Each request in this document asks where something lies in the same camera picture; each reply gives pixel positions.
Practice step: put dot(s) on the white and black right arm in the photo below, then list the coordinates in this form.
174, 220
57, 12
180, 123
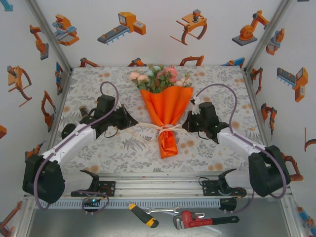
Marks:
237, 140

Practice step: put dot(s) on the red pipe wrench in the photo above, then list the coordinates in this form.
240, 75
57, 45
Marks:
197, 221

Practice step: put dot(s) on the small black circuit board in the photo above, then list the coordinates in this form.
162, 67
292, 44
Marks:
91, 202

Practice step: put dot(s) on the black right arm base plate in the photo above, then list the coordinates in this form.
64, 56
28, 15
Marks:
208, 187

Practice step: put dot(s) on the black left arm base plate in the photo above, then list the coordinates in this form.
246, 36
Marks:
108, 188

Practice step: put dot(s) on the artificial flower bouquet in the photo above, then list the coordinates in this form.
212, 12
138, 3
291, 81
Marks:
160, 79

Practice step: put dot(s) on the sheer white ribbon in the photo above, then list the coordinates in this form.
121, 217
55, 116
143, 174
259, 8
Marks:
168, 129

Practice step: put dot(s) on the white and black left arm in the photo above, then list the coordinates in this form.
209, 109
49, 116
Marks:
69, 145

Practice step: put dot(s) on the aluminium side rail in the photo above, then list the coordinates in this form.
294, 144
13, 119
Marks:
63, 95
254, 98

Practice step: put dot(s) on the silver open-end wrench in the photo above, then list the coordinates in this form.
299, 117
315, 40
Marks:
160, 210

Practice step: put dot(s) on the orange wrapping paper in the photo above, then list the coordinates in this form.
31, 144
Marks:
165, 108

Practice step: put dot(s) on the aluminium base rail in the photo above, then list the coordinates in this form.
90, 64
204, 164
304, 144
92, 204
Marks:
158, 190

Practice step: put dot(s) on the black round disc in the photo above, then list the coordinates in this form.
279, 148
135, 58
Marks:
67, 130

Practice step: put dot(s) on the floral print tablecloth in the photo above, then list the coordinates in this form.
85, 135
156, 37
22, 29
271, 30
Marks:
111, 158

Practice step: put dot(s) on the aluminium frame post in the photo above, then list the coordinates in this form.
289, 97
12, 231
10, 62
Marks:
269, 33
49, 33

